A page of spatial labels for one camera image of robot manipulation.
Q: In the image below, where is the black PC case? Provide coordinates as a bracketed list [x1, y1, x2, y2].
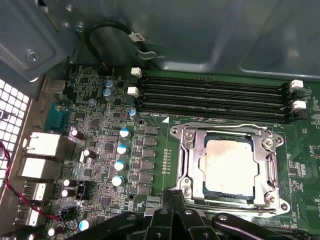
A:
[0, 0, 320, 240]

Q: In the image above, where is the RAM slot with white clips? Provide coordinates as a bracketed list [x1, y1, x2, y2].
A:
[130, 66, 305, 95]
[126, 86, 307, 116]

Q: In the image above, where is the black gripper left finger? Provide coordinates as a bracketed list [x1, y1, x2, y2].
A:
[72, 190, 176, 240]

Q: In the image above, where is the black cable with white tag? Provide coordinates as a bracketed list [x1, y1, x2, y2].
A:
[84, 20, 166, 76]

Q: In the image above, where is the silver CPU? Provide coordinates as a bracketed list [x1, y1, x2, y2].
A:
[201, 132, 256, 200]

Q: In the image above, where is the CPU socket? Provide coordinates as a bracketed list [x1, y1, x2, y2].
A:
[169, 121, 292, 218]

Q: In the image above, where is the metal socket cover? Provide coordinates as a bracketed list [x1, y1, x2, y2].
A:
[186, 129, 277, 202]

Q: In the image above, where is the red black twisted wire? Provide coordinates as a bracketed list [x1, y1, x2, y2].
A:
[0, 141, 62, 222]

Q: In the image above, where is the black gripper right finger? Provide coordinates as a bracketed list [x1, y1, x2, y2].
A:
[173, 189, 320, 240]

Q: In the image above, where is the green motherboard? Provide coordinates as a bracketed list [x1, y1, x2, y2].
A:
[32, 63, 320, 240]

